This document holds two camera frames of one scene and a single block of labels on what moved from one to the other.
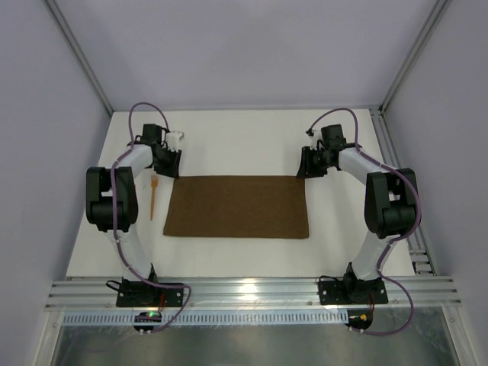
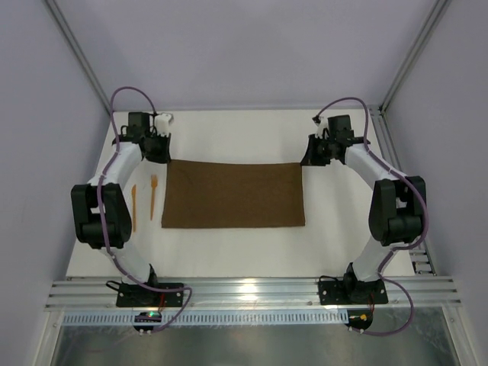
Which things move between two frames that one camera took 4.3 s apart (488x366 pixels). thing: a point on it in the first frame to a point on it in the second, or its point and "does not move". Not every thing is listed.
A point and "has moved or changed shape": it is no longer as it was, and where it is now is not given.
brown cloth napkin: x=237 y=206 has moved or changed shape
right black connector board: x=360 y=319 does not move
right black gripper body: x=309 y=162 to x=313 y=151
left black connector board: x=150 y=316 does not move
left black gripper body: x=168 y=162 to x=158 y=149
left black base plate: x=142 y=294 does not move
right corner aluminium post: x=439 y=9 does not move
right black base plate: x=352 y=290 does not move
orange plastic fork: x=154 y=181 does not move
